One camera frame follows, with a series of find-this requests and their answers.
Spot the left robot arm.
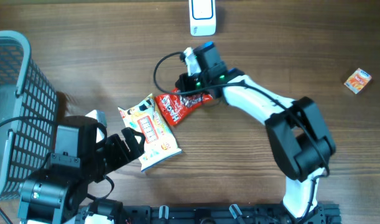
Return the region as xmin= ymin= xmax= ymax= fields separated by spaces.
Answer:
xmin=17 ymin=116 xmax=146 ymax=223

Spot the grey plastic shopping basket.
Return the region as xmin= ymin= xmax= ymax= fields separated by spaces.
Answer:
xmin=0 ymin=30 xmax=58 ymax=200

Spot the white barcode scanner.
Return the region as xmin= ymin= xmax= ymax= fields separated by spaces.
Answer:
xmin=188 ymin=0 xmax=216 ymax=36

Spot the white yellow wet wipes pack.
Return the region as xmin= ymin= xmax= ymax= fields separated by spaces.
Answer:
xmin=118 ymin=94 xmax=182 ymax=172

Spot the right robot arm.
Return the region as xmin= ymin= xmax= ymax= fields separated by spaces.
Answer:
xmin=175 ymin=42 xmax=336 ymax=223

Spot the red candy bag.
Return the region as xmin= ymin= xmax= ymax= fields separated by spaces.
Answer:
xmin=155 ymin=93 xmax=213 ymax=126

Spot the orange tissue pack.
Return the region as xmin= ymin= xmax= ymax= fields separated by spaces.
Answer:
xmin=344 ymin=68 xmax=372 ymax=94

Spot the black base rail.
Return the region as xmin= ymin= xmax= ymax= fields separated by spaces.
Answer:
xmin=124 ymin=203 xmax=342 ymax=224

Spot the black camera cable right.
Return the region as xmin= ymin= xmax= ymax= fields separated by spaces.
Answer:
xmin=152 ymin=51 xmax=330 ymax=218

